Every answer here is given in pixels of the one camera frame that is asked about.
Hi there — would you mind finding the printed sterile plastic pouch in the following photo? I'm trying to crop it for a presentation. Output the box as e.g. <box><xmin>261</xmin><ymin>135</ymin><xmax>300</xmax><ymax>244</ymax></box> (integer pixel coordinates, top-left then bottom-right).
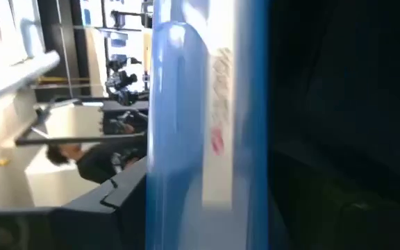
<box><xmin>145</xmin><ymin>0</ymin><xmax>269</xmax><ymax>250</ymax></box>

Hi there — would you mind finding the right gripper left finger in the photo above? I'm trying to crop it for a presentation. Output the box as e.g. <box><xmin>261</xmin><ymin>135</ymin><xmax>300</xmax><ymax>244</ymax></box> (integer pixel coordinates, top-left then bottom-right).
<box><xmin>0</xmin><ymin>156</ymin><xmax>148</xmax><ymax>250</ymax></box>

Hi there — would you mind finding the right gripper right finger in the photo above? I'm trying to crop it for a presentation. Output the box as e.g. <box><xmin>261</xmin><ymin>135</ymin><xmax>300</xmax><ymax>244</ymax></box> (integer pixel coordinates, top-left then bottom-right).
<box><xmin>268</xmin><ymin>152</ymin><xmax>400</xmax><ymax>250</ymax></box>

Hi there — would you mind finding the person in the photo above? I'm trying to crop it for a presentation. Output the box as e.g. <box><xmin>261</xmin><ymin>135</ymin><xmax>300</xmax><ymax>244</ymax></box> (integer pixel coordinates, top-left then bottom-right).
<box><xmin>46</xmin><ymin>140</ymin><xmax>148</xmax><ymax>185</ymax></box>

